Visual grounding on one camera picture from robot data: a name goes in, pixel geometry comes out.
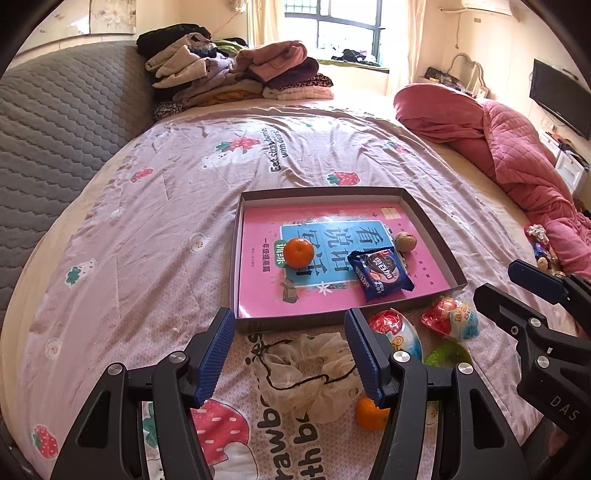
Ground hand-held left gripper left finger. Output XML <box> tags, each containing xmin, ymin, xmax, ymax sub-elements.
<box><xmin>50</xmin><ymin>307</ymin><xmax>238</xmax><ymax>480</ymax></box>

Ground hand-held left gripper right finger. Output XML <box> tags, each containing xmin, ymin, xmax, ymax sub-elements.
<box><xmin>344</xmin><ymin>307</ymin><xmax>532</xmax><ymax>480</ymax></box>

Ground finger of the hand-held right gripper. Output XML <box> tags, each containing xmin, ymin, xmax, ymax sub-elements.
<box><xmin>473</xmin><ymin>283</ymin><xmax>591</xmax><ymax>393</ymax></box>
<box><xmin>508</xmin><ymin>259</ymin><xmax>591</xmax><ymax>324</ymax></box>

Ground cream organza drawstring bag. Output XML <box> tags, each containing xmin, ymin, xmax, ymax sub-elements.
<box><xmin>252</xmin><ymin>332</ymin><xmax>365</xmax><ymax>423</ymax></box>

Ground mandarin orange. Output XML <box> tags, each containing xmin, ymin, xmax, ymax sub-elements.
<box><xmin>355</xmin><ymin>396</ymin><xmax>391</xmax><ymax>431</ymax></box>
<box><xmin>283</xmin><ymin>237</ymin><xmax>315</xmax><ymax>268</ymax></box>

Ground green fuzzy ring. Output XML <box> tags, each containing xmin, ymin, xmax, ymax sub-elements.
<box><xmin>424</xmin><ymin>342</ymin><xmax>472</xmax><ymax>370</ymax></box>

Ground shallow cardboard box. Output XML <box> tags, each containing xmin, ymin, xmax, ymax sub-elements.
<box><xmin>229</xmin><ymin>186</ymin><xmax>467</xmax><ymax>334</ymax></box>

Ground egg-shaped toy capsule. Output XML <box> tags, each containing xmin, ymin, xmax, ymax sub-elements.
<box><xmin>368</xmin><ymin>308</ymin><xmax>423</xmax><ymax>365</ymax></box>

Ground red wrapped candy packet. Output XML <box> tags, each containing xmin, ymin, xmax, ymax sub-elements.
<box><xmin>420</xmin><ymin>295</ymin><xmax>481</xmax><ymax>342</ymax></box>

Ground blue cookie packet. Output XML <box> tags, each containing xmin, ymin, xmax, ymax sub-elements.
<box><xmin>347</xmin><ymin>248</ymin><xmax>414</xmax><ymax>304</ymax></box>

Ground pink book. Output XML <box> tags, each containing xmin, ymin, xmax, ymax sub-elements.
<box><xmin>238</xmin><ymin>203</ymin><xmax>451</xmax><ymax>319</ymax></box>

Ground pink quilt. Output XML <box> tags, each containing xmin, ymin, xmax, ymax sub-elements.
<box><xmin>480</xmin><ymin>99</ymin><xmax>591</xmax><ymax>278</ymax></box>

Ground white drawer unit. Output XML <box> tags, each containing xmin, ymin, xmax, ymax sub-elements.
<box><xmin>538</xmin><ymin>131</ymin><xmax>591</xmax><ymax>195</ymax></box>

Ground black television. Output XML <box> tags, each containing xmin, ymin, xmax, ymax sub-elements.
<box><xmin>529</xmin><ymin>58</ymin><xmax>591</xmax><ymax>141</ymax></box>

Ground pink pillow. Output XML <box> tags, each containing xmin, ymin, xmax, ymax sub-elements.
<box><xmin>393</xmin><ymin>83</ymin><xmax>490</xmax><ymax>158</ymax></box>

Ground heart-shaped mirror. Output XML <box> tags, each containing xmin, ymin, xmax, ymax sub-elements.
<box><xmin>450</xmin><ymin>52</ymin><xmax>490</xmax><ymax>99</ymax></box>

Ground clutter on dresser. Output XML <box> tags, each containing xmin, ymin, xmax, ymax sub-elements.
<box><xmin>424</xmin><ymin>67</ymin><xmax>462</xmax><ymax>90</ymax></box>

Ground grey quilted headboard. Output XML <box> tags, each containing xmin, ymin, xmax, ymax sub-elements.
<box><xmin>0</xmin><ymin>39</ymin><xmax>155</xmax><ymax>333</ymax></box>

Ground cream curtain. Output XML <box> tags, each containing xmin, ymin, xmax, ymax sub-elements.
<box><xmin>385</xmin><ymin>0</ymin><xmax>432</xmax><ymax>93</ymax></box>
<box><xmin>247</xmin><ymin>0</ymin><xmax>287</xmax><ymax>47</ymax></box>

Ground white air conditioner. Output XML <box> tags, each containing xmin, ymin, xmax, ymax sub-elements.
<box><xmin>462</xmin><ymin>0</ymin><xmax>513</xmax><ymax>17</ymax></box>

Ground pile of folded clothes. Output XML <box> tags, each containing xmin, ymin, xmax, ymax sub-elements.
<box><xmin>136</xmin><ymin>28</ymin><xmax>335</xmax><ymax>121</ymax></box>

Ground dark clothes on windowsill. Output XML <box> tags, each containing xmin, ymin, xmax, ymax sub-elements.
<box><xmin>332</xmin><ymin>48</ymin><xmax>377</xmax><ymax>65</ymax></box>

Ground window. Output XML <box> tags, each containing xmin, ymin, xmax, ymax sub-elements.
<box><xmin>277</xmin><ymin>0</ymin><xmax>386</xmax><ymax>68</ymax></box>

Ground painted wall cabinet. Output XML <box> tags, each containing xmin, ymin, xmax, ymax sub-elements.
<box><xmin>14</xmin><ymin>0</ymin><xmax>139</xmax><ymax>51</ymax></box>

